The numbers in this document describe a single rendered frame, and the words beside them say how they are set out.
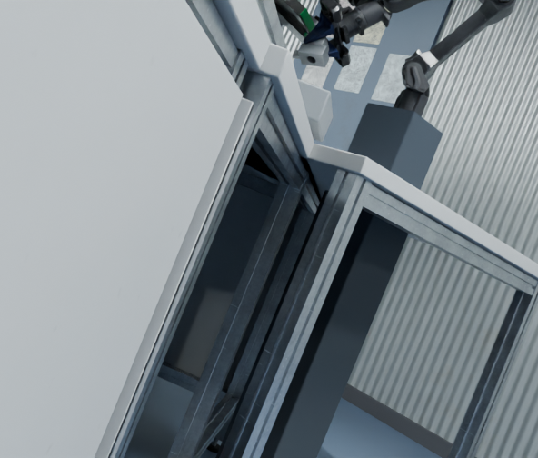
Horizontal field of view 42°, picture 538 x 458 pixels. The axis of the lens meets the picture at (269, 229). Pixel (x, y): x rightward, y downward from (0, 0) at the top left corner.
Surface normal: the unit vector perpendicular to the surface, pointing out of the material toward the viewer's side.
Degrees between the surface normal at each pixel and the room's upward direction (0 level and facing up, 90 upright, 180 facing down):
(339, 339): 90
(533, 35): 90
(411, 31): 90
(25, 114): 90
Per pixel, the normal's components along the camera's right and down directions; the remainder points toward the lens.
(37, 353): 0.92, 0.38
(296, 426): 0.66, 0.27
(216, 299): -0.11, -0.04
